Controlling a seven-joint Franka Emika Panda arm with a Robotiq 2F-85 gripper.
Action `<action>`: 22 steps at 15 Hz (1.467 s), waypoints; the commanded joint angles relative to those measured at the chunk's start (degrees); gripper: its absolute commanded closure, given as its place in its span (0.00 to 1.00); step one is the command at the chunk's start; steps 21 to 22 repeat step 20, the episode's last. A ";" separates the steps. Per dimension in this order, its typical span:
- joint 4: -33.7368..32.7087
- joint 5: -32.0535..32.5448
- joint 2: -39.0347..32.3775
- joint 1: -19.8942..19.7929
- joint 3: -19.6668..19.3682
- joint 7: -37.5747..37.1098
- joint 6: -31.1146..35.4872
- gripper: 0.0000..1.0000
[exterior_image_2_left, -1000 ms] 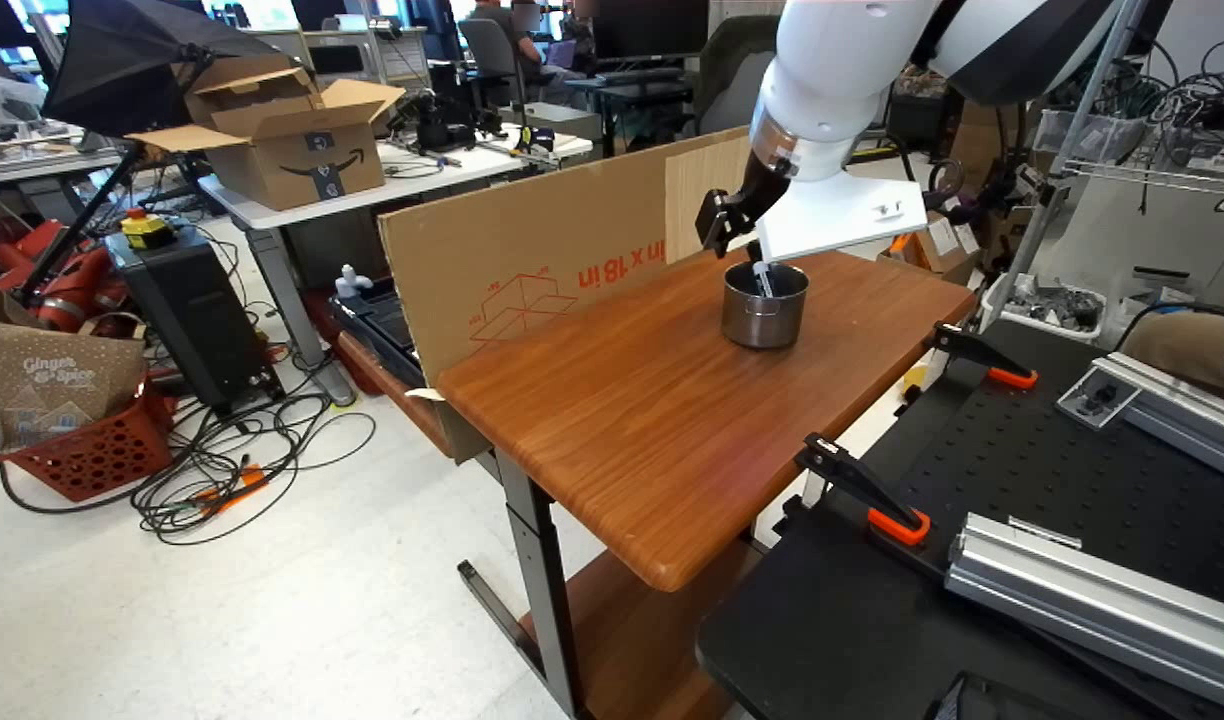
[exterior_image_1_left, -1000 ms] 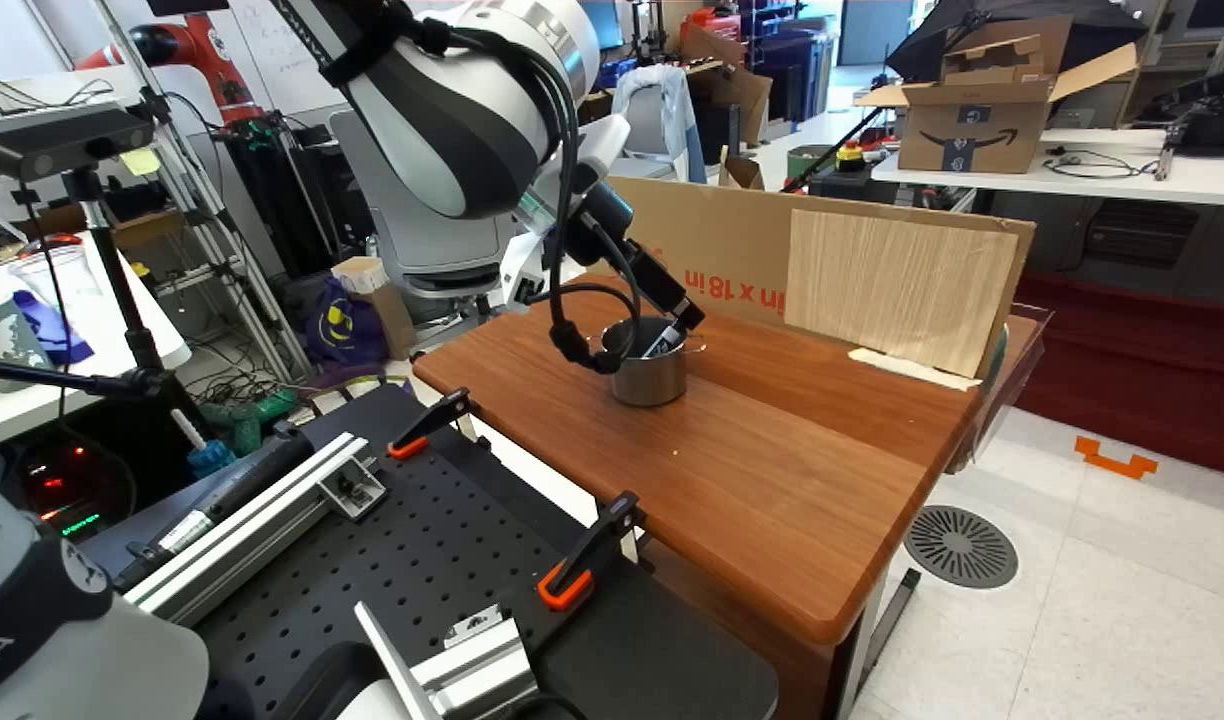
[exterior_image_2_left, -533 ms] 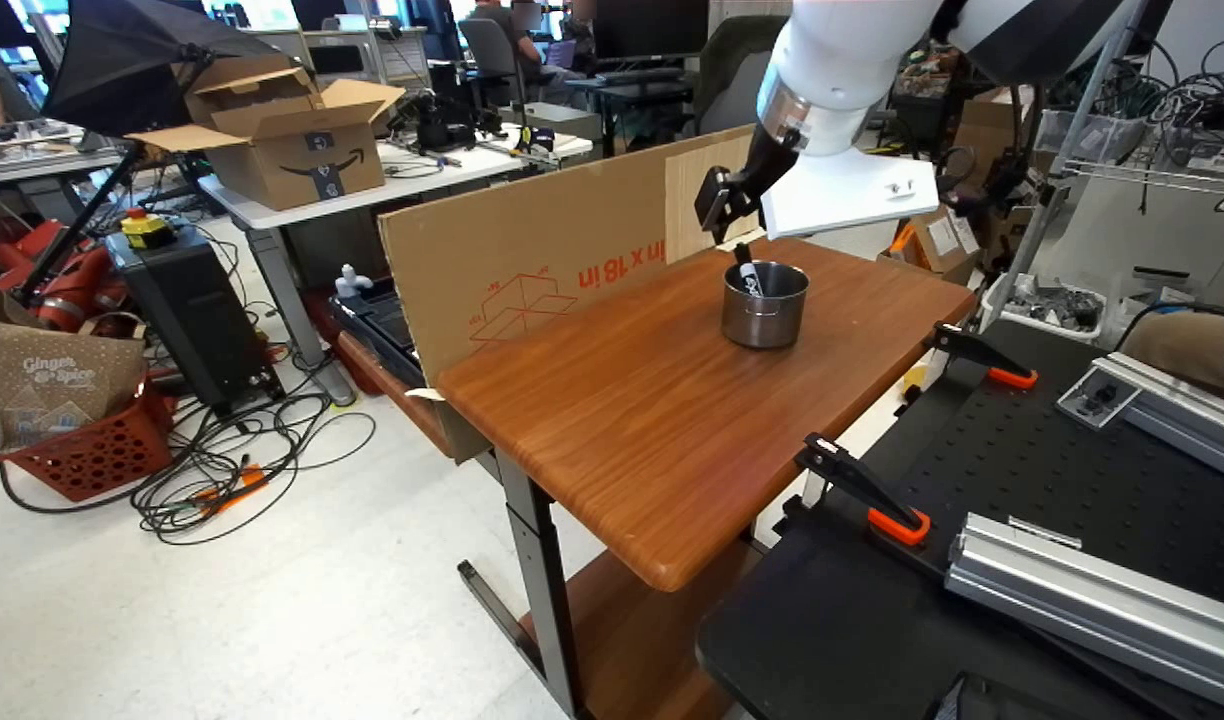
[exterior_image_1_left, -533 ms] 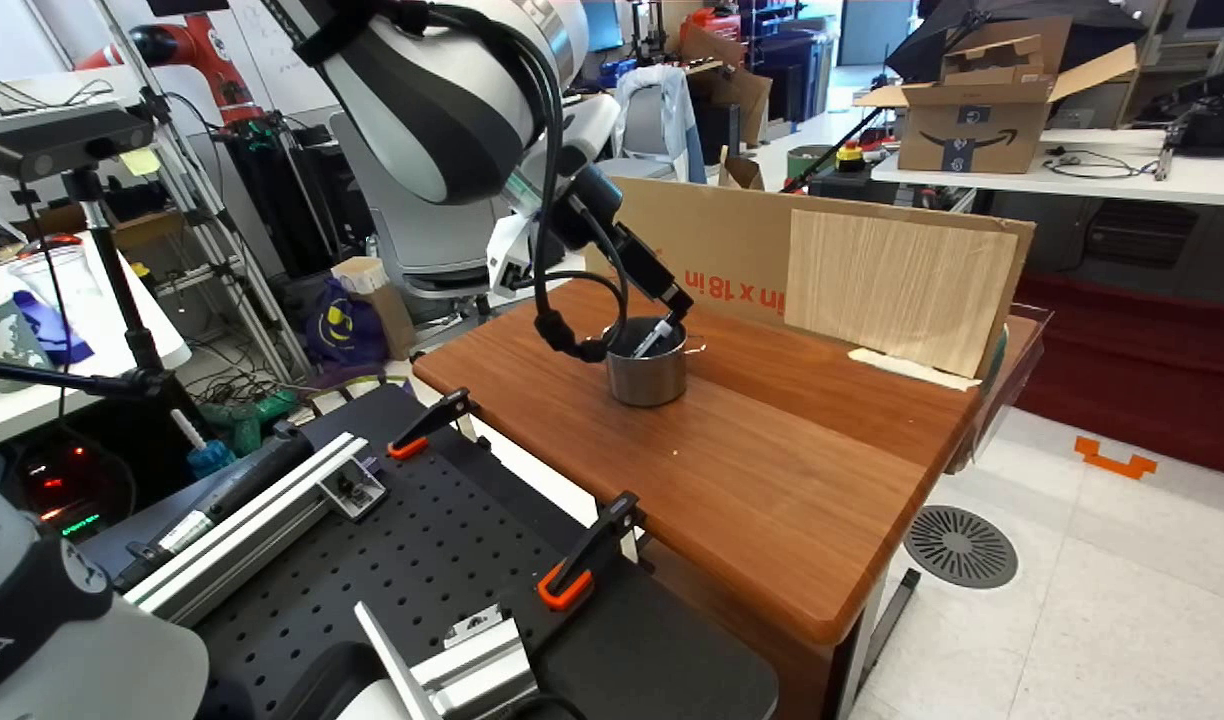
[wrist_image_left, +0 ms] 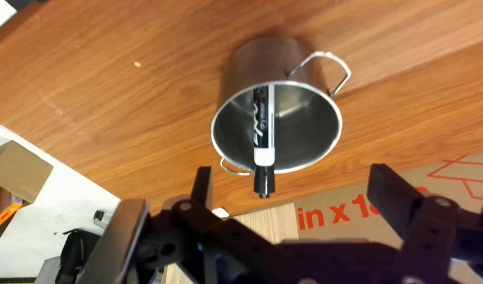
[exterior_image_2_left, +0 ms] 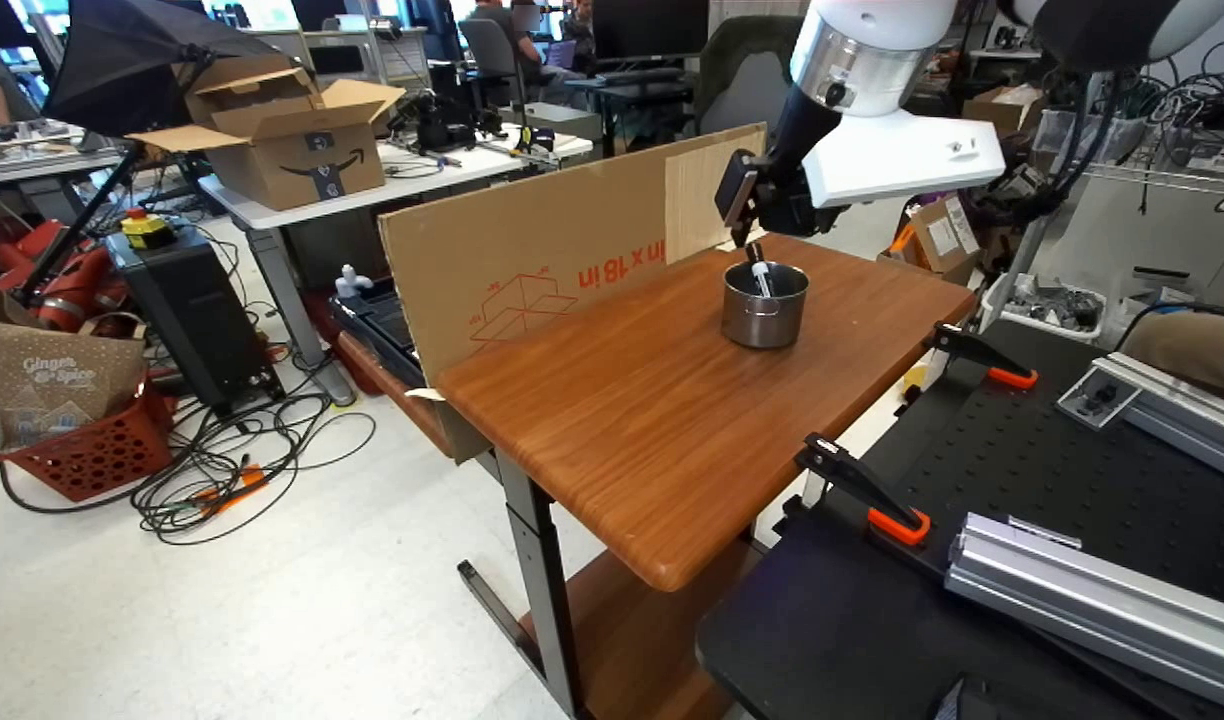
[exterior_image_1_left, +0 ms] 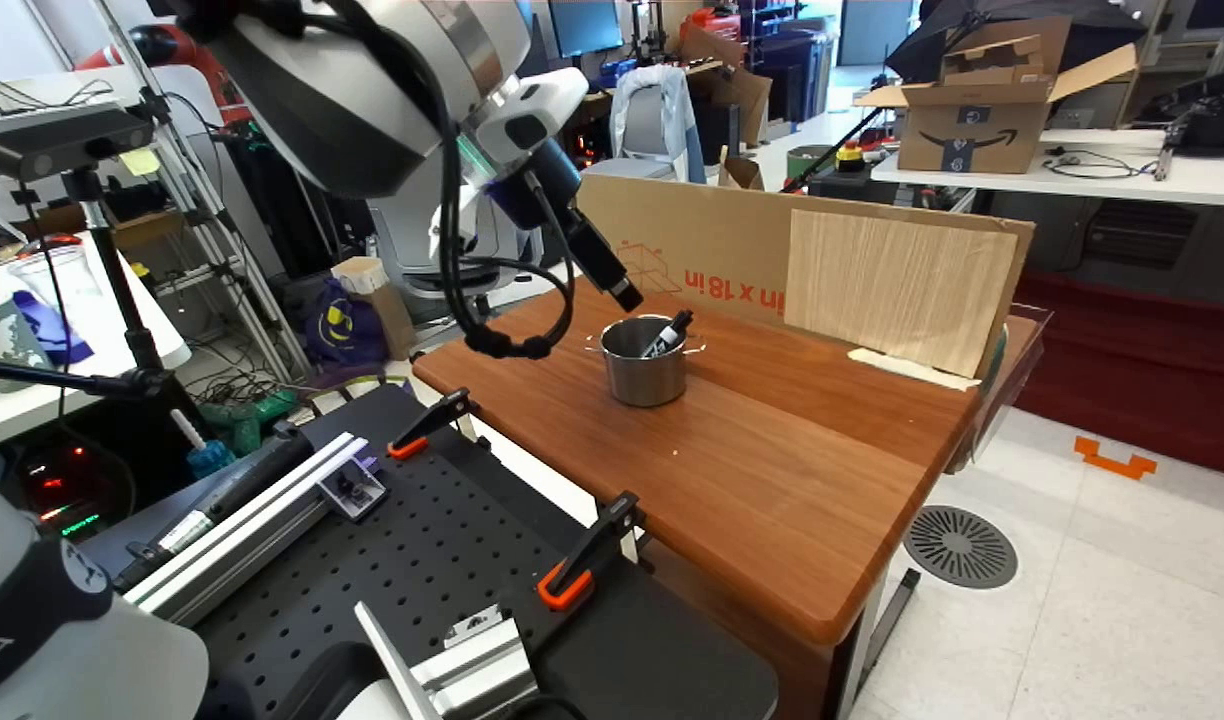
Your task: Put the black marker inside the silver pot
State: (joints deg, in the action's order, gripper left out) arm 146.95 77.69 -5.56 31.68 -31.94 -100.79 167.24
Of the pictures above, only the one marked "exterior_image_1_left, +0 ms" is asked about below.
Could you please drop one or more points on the black tripod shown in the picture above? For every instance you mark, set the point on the black tripod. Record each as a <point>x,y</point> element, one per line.
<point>128,305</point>

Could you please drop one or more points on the stacked cardboard boxes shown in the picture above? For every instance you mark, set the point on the stacked cardboard boxes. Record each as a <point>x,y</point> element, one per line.
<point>727,82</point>

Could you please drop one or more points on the white side table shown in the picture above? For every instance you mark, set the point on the white side table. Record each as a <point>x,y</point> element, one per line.
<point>55,374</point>

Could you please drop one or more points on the white plastic chair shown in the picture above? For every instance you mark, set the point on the white plastic chair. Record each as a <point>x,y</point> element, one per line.
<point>658,114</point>

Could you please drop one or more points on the open cardboard shipping box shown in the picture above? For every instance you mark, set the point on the open cardboard shipping box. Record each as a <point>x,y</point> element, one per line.
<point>984,121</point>

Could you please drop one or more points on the blue object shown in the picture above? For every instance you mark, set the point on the blue object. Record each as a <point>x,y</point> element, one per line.
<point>46,326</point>

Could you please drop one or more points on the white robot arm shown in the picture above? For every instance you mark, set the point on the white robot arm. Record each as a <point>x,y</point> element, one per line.
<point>356,93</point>

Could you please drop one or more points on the metal shelf rack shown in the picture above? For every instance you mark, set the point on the metal shelf rack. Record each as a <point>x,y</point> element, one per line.
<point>224,280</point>

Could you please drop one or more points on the light wood panel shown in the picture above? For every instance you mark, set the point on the light wood panel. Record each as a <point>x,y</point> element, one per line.
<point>893,284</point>

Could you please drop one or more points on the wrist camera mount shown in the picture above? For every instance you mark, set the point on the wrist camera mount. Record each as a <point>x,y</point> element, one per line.
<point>514,203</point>

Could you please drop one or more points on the round floor drain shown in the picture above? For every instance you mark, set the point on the round floor drain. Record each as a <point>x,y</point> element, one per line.
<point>960,546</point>

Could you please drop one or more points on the purple bag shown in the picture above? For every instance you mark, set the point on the purple bag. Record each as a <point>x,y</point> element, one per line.
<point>334,326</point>

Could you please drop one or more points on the grey metal table leg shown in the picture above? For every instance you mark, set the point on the grey metal table leg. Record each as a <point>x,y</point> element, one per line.
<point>886,625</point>

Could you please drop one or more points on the green object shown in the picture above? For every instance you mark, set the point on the green object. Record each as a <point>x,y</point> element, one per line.
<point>259,415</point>

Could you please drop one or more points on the wooden side tray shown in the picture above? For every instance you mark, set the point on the wooden side tray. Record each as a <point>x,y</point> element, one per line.
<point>1018,361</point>

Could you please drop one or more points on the white strip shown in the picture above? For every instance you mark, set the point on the white strip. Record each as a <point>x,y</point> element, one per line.
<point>914,371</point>

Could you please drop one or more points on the silver metal pot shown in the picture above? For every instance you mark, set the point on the silver metal pot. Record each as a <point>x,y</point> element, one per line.
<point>640,378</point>

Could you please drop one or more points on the black perforated mounting board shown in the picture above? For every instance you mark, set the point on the black perforated mounting board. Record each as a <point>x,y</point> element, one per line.
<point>437,562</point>

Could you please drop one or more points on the white desk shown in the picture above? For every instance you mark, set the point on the white desk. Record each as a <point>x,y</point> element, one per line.
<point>1105,183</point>

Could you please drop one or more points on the black orange bar clamp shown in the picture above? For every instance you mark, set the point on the black orange bar clamp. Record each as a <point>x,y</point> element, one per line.
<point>430,427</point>
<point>583,554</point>

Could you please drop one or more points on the silver aluminium extrusion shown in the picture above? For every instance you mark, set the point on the silver aluminium extrusion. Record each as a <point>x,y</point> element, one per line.
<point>425,665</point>
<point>237,524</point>

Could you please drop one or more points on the brown cardboard backboard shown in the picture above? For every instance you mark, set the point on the brown cardboard backboard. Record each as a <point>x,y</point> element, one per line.
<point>694,242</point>

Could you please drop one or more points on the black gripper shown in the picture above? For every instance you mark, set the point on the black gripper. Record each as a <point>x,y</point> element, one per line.
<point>576,213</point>

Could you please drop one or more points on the yellow red emergency stop button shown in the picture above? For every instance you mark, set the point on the yellow red emergency stop button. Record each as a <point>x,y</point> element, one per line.
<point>855,154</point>

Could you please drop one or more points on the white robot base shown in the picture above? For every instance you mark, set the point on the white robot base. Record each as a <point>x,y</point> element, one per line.
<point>55,625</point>

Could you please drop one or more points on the yellow sticky note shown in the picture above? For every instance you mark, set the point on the yellow sticky note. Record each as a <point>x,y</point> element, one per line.
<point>138,163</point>

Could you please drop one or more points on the blue brush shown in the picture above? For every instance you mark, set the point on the blue brush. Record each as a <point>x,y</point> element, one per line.
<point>197,448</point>

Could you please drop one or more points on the metal bracket plate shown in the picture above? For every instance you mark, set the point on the metal bracket plate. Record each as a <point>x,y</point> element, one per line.
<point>352,484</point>
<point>487,640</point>

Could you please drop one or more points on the black case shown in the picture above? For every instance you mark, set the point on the black case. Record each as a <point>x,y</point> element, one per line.
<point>1215,114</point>

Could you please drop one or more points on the black device with red lights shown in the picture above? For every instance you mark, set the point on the black device with red lights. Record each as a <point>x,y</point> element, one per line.
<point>55,483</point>

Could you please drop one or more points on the black and white marker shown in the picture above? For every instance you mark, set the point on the black and white marker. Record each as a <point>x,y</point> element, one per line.
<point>670,333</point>

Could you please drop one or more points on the black stereo camera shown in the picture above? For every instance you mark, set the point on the black stereo camera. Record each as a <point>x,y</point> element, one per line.
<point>56,133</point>

